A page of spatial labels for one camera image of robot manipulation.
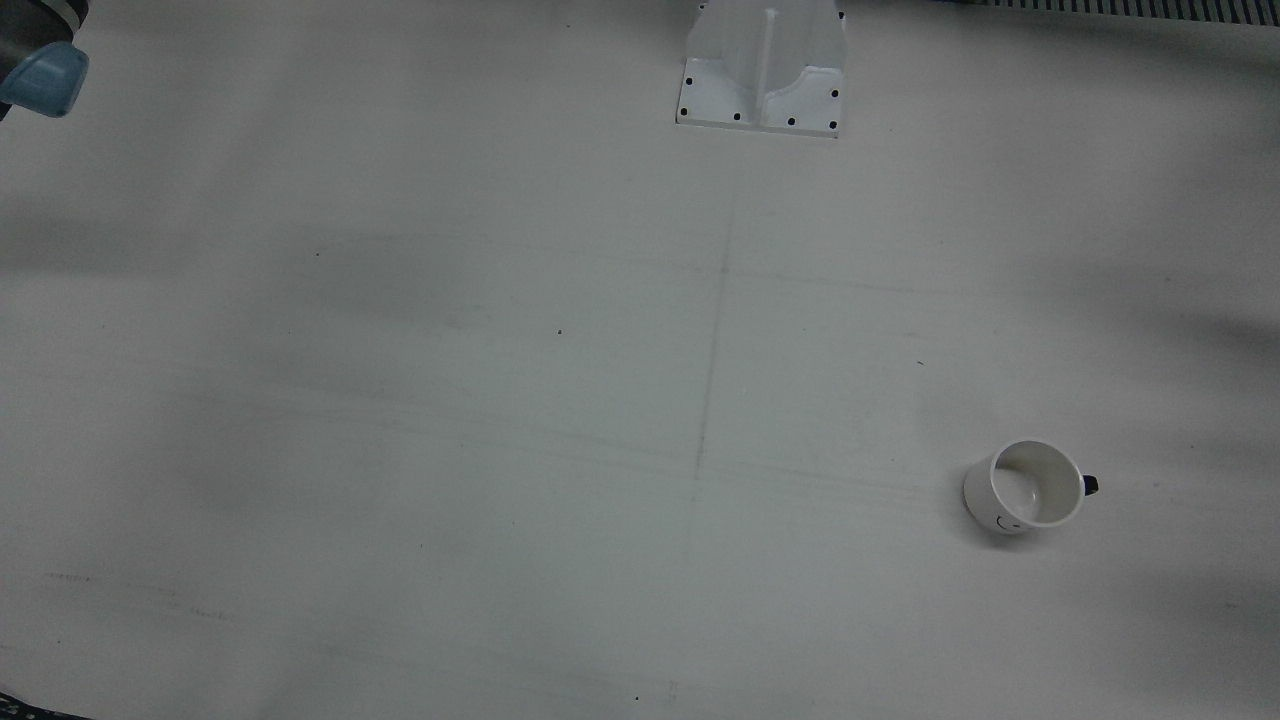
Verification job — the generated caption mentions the white cup with dark handle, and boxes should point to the white cup with dark handle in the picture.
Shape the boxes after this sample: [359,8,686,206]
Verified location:
[963,439,1101,536]

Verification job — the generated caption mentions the white metal mounting bracket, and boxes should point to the white metal mounting bracket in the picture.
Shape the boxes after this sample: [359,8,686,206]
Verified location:
[675,0,848,139]

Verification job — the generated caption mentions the ribbed vent grille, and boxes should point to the ribbed vent grille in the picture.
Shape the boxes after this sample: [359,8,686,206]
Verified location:
[975,0,1280,26]

